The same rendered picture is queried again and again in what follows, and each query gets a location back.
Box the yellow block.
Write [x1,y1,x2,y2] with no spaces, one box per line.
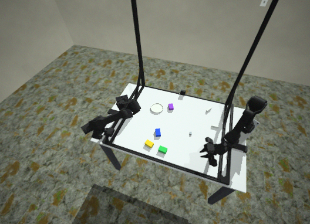
[145,140,154,148]

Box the blue block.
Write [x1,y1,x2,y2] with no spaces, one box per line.
[155,128,161,137]

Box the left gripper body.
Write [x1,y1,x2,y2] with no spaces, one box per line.
[205,137,217,167]

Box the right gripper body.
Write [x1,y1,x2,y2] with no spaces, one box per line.
[101,127,115,137]

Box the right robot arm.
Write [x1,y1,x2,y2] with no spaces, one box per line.
[81,97,141,140]

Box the white saucer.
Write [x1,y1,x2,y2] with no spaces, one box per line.
[151,103,163,113]

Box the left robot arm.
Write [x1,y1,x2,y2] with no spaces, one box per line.
[204,96,267,155]

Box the green block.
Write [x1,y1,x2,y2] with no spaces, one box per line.
[158,145,167,154]

